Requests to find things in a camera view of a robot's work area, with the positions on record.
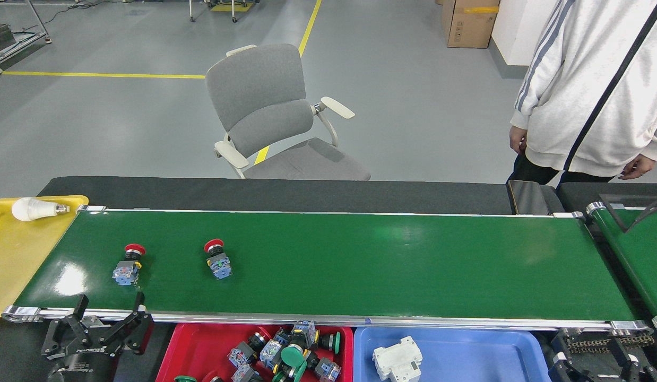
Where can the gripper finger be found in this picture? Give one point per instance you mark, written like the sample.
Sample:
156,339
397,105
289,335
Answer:
562,371
636,371

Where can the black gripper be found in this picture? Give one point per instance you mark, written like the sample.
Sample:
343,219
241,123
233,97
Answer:
84,366

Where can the white circuit breaker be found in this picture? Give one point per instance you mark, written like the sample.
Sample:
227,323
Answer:
397,363

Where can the red plastic tray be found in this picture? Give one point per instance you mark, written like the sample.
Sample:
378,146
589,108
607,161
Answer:
201,345

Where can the yellow plastic tray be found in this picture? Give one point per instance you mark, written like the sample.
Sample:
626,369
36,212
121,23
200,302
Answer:
20,260

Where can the short green conveyor belt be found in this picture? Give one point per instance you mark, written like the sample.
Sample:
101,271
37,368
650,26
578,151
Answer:
636,254

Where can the person's left hand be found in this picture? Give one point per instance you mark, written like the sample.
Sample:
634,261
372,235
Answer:
641,167

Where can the person's right hand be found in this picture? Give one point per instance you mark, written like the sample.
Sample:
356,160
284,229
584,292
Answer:
518,140

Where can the blue plastic bin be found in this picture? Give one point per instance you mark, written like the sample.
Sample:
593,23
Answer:
466,355

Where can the white light bulb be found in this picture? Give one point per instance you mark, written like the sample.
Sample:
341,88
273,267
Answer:
29,209

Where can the glossy black panel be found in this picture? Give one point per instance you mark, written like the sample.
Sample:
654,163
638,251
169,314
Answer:
527,197

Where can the person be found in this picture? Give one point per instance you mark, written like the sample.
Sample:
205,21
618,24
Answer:
588,95

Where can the metal shelf rack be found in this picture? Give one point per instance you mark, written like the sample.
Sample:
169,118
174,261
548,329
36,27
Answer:
15,50

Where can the grey office chair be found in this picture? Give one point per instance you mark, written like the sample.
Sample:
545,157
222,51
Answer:
259,79

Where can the wheeled cart yellow base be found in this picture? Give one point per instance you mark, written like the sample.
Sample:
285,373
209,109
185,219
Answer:
233,7

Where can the brown cardboard box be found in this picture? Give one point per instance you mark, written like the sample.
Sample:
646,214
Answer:
469,26

